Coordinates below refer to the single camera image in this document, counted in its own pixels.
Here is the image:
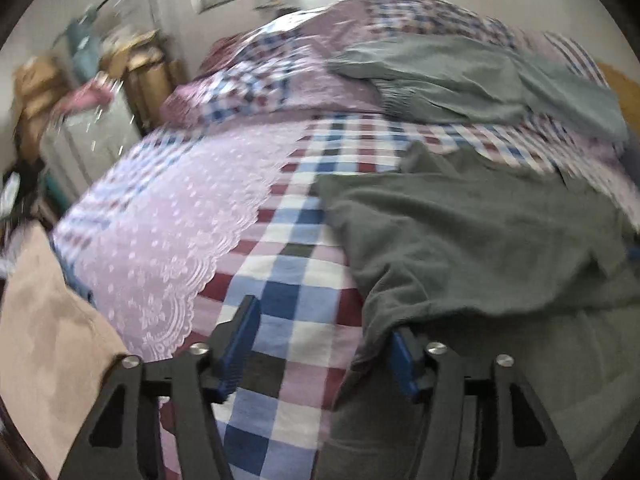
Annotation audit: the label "beige folded cloth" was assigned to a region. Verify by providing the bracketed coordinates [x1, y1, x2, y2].
[0, 222, 128, 476]

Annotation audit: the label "pink cloth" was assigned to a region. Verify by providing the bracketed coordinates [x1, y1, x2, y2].
[55, 72, 123, 116]

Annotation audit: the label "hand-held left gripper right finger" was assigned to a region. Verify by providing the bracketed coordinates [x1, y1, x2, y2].
[390, 329, 576, 480]

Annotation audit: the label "checked purple quilt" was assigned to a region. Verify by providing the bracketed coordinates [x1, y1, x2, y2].
[160, 0, 626, 201]

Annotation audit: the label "light blue-grey pants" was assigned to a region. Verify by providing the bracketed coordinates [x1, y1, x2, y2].
[327, 35, 631, 143]

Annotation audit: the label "checked purple bed sheet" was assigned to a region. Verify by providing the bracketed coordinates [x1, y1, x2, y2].
[50, 112, 640, 480]

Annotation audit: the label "cardboard box with logo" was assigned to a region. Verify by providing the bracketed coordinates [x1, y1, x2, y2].
[12, 55, 63, 116]

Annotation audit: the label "blue folded cloth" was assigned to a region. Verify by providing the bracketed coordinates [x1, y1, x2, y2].
[60, 255, 98, 306]

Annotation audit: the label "grey sweatshirt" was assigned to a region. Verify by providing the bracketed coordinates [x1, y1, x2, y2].
[312, 140, 640, 480]

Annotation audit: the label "blue plush toy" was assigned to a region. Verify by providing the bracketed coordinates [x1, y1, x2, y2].
[65, 5, 106, 76]

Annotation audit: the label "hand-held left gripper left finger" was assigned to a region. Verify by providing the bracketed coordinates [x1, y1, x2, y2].
[57, 294, 262, 480]

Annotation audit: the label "wooden headboard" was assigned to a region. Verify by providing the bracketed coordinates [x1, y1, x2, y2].
[595, 60, 640, 136]

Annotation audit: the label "open cardboard boxes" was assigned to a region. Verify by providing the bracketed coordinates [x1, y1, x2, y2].
[100, 30, 186, 126]

